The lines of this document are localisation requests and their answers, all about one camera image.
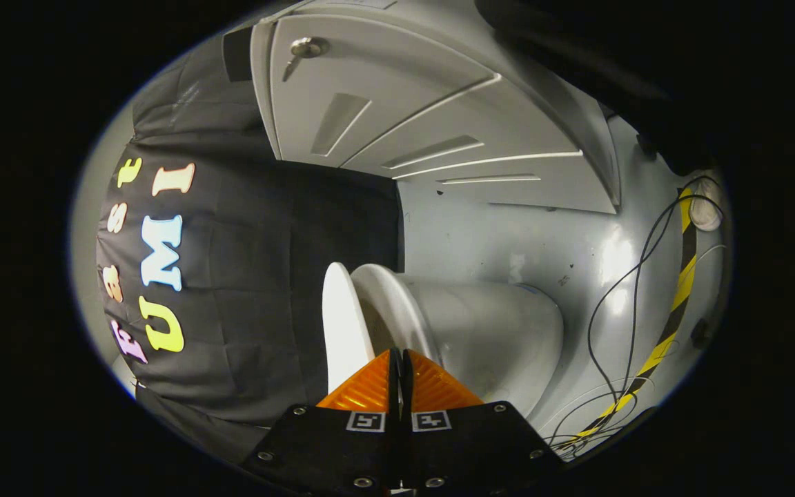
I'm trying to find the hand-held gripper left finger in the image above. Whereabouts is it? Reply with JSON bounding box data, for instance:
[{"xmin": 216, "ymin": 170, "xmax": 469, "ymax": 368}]
[{"xmin": 242, "ymin": 349, "xmax": 402, "ymax": 494}]

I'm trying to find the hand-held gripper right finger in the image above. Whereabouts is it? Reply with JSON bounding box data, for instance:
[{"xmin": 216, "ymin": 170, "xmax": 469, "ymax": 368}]
[{"xmin": 397, "ymin": 349, "xmax": 564, "ymax": 494}]

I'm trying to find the black backdrop cloth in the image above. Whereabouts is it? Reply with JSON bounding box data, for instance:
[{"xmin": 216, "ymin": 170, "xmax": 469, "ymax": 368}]
[{"xmin": 96, "ymin": 35, "xmax": 405, "ymax": 463}]

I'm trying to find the yellow black hazard tape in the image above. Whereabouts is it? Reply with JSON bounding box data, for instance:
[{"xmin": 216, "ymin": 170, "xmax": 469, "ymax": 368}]
[{"xmin": 563, "ymin": 186, "xmax": 698, "ymax": 446}]

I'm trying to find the white panelled door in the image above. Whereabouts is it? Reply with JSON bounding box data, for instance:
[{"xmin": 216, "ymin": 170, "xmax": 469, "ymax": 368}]
[{"xmin": 251, "ymin": 14, "xmax": 622, "ymax": 215}]

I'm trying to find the white shoe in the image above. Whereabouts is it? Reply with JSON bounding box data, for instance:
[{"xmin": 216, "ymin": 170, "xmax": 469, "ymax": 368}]
[{"xmin": 689, "ymin": 181, "xmax": 724, "ymax": 232}]

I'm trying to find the tangle of black cables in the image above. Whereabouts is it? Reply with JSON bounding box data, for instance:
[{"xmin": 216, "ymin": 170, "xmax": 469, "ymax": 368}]
[{"xmin": 546, "ymin": 176, "xmax": 726, "ymax": 460}]

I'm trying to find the metal door handle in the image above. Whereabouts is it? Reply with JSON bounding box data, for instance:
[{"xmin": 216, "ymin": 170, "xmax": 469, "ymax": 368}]
[{"xmin": 282, "ymin": 37, "xmax": 329, "ymax": 82}]

